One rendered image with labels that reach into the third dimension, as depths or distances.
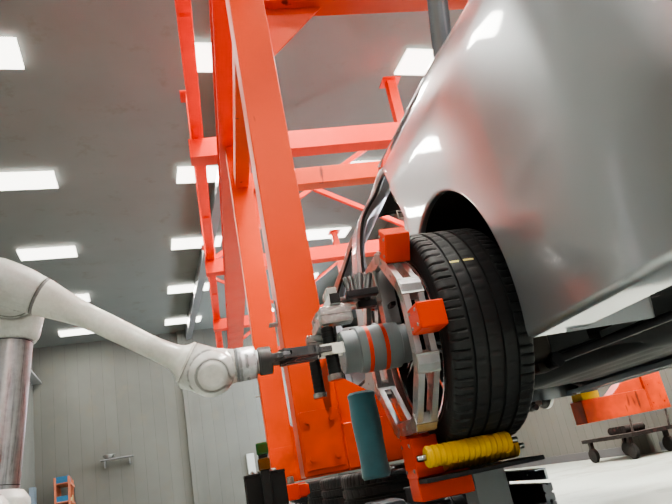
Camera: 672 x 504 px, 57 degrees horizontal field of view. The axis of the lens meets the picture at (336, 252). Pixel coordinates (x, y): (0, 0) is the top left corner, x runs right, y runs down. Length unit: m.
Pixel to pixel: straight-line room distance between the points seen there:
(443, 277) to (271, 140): 1.20
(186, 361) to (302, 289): 0.98
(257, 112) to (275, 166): 0.27
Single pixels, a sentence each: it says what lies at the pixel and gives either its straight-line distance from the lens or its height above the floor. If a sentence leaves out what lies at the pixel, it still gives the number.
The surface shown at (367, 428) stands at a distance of 1.97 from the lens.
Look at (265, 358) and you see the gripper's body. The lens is 1.67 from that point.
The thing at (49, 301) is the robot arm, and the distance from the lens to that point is 1.71.
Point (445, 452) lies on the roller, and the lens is 1.79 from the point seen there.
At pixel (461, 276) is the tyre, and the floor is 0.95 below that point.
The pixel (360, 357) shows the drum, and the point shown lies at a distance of 1.86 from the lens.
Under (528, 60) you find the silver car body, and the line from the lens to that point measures 1.53.
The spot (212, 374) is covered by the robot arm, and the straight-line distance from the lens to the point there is 1.47.
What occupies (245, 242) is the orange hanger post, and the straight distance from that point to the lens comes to 4.53.
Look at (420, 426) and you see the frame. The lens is 1.80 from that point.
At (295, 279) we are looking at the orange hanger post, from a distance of 2.41.
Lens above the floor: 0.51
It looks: 19 degrees up
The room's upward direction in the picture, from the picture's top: 11 degrees counter-clockwise
